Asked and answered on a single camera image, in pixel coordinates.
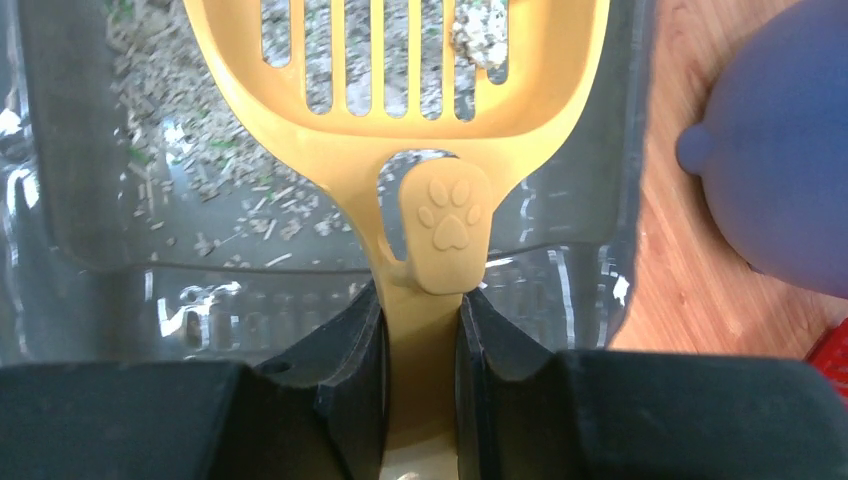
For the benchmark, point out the yellow litter scoop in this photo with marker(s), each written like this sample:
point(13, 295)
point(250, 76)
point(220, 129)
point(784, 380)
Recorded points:
point(419, 193)

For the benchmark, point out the grey transparent litter box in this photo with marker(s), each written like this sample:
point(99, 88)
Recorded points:
point(105, 256)

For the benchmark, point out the red plastic basket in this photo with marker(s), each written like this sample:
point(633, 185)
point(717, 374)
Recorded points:
point(829, 357)

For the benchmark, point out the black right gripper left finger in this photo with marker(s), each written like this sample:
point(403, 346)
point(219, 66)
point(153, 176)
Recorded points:
point(316, 411)

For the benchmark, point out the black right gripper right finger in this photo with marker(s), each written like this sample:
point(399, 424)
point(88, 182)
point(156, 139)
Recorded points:
point(524, 412)

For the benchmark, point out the blue trash bin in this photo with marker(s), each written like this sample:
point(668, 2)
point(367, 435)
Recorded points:
point(771, 148)

